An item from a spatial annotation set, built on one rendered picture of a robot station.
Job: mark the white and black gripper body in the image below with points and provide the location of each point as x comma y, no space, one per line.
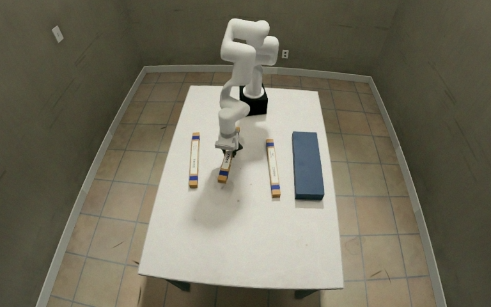
235,140

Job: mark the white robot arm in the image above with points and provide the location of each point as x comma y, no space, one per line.
247,61

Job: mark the tan welding electrode pack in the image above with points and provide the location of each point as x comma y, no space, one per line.
194,168
225,167
274,178

